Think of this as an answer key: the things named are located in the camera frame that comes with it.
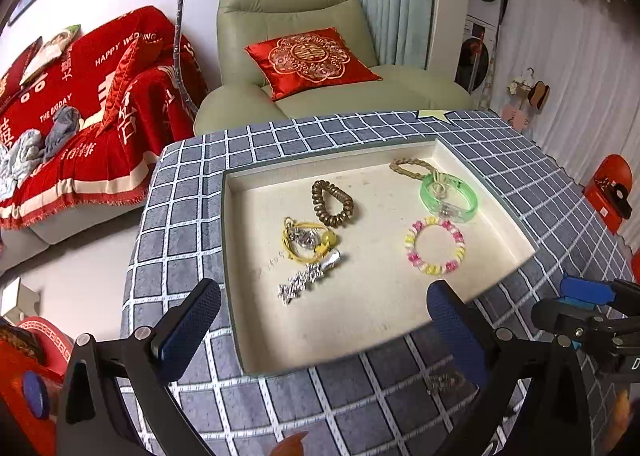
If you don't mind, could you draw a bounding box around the silver rhinestone hair clip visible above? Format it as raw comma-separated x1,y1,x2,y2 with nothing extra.
276,266,328,306

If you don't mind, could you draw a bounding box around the beige sofa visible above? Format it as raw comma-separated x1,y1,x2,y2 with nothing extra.
0,6,211,277

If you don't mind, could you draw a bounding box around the white sheer curtain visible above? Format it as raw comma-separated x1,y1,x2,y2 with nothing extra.
492,0,640,187

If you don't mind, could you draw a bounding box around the small silver item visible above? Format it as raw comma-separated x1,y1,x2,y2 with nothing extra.
424,370,467,396

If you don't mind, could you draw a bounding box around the small clothes rack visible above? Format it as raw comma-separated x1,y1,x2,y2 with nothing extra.
502,67,551,127

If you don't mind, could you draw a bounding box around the white box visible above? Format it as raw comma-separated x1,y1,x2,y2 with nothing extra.
0,277,41,319

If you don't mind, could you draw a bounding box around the brown spiral hair tie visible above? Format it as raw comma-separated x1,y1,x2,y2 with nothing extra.
311,179,352,228

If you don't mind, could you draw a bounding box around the white washing machine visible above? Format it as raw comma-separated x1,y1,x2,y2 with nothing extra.
452,16,501,107

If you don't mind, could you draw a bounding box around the black gooseneck stand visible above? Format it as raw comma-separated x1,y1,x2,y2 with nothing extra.
171,0,216,114

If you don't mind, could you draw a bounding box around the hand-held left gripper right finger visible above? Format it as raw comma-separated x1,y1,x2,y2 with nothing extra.
426,279,593,456

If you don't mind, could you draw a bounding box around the red handled mop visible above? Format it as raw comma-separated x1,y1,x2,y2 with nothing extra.
467,34,488,102

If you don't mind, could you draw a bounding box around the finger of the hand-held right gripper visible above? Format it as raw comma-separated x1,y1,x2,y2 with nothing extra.
531,300,640,337
559,275,640,309

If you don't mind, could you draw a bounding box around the light green leather armchair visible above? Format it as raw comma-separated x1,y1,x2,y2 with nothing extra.
192,0,476,137

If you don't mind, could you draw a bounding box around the grey tray with beige lining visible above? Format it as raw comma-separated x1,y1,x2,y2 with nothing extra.
220,133,541,377

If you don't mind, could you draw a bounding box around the red patterned round box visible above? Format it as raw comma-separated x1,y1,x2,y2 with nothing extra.
15,316,76,372

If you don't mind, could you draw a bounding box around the red stool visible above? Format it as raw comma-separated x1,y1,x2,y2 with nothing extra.
582,155,633,234

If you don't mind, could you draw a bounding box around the grey clothing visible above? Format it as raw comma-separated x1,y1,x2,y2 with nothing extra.
44,106,83,162

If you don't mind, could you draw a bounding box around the green translucent bangle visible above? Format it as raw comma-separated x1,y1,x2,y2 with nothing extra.
419,173,480,223

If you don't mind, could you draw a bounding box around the red printed sofa blanket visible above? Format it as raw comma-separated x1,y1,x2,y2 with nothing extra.
0,6,208,232

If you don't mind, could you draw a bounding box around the red embroidered cushion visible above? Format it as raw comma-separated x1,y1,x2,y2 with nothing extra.
244,27,383,102

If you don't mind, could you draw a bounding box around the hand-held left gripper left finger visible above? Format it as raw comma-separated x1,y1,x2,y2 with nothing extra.
50,279,222,456

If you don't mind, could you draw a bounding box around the olive beaded bracelet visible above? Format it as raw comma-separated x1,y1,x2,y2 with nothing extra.
389,157,435,182

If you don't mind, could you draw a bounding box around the portrait photo pillow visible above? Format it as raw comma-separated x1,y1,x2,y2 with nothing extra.
20,25,81,84

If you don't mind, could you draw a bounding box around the pink yellow bead bracelet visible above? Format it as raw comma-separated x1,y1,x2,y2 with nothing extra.
404,216,466,277

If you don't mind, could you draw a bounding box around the red printed pillow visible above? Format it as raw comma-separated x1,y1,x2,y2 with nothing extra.
0,36,43,97

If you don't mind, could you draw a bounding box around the beige knotted bow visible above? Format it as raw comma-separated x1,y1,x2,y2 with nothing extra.
429,169,452,201

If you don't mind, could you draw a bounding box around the light blue clothing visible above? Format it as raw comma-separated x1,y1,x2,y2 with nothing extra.
0,130,43,199

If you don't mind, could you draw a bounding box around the red satin fringed pillow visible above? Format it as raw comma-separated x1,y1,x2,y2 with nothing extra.
97,36,166,134

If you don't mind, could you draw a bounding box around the clear crystal hair clip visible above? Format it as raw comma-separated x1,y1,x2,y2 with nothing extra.
317,249,346,273

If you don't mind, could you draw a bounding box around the yellow cord bracelet with charm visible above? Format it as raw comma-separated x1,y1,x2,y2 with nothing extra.
280,216,338,264

